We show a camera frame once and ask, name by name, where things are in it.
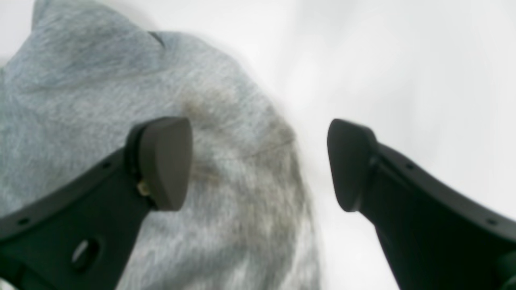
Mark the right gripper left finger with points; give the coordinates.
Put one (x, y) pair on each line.
(81, 236)

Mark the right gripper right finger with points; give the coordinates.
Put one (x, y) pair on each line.
(433, 237)

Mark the grey T-shirt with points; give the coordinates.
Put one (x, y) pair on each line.
(87, 75)

